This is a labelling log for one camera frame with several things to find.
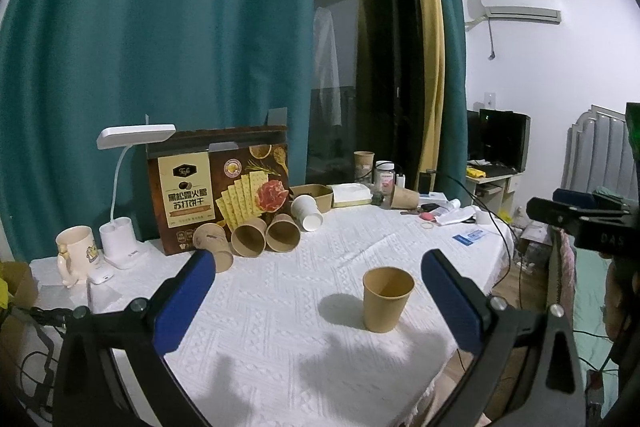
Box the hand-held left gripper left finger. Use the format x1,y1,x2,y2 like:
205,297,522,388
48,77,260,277
50,250,218,427

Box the narrow teal curtain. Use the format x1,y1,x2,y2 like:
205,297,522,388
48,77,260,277
425,0,471,202

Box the white computer desk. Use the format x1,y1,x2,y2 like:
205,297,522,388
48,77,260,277
466,167,521,220

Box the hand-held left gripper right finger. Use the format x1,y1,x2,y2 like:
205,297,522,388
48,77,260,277
420,249,588,427

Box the green bed sheet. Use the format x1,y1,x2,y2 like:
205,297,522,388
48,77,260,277
570,252,626,373

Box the white paper cup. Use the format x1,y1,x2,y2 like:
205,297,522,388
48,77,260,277
290,194,325,232

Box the white tissue pack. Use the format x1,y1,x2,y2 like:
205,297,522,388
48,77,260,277
327,183,373,208

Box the black cable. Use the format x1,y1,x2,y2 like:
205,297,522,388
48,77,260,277
440,174,521,303

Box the white papers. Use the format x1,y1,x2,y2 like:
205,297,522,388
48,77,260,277
433,199,478,227

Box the cardboard box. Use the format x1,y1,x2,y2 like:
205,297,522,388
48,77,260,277
0,261,40,360

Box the brown paper cup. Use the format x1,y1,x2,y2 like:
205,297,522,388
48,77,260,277
265,213,302,254
353,151,376,185
229,216,270,258
362,266,416,334
389,184,421,210
192,223,235,274

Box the wide teal curtain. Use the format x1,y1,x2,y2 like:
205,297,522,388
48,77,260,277
0,0,321,264

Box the clear jar with white lid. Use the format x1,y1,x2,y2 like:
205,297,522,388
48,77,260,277
375,161,397,202

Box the cream cartoon mug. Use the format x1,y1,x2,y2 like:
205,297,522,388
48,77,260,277
55,225,98,289

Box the grey padded headboard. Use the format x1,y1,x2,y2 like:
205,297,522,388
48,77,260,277
560,104,640,200

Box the black computer monitor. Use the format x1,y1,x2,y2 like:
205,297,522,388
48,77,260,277
467,108,532,172

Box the brown paper bowl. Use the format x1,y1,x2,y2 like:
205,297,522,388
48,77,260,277
289,183,334,214

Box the white desk lamp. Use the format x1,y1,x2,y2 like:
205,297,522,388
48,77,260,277
96,123,177,271

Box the yellow curtain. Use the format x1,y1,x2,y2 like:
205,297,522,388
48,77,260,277
397,0,447,188

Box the brown cracker box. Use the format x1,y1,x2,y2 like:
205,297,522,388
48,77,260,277
146,125,292,256

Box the dark glass sliding door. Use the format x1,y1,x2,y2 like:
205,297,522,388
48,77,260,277
305,0,426,190

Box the blue card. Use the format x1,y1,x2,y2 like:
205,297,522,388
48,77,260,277
452,229,488,247

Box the white air conditioner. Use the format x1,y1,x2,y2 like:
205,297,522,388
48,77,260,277
467,0,562,26

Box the tangled black cables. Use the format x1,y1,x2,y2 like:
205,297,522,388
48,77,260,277
0,307,68,413

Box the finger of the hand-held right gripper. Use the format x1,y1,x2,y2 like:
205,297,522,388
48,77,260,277
552,188,599,210
526,196,585,238

